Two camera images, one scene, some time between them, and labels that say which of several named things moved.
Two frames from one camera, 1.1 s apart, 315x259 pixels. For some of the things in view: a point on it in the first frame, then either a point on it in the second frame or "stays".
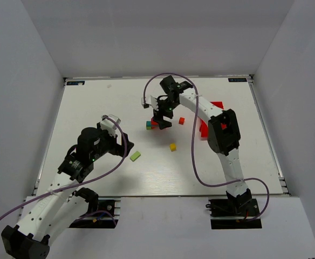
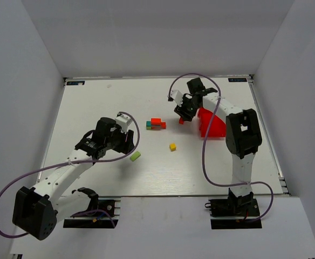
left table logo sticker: [75, 82] stays
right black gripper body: [160, 118] to [184, 113]
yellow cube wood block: [172, 147] stays
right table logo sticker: [237, 80] stays
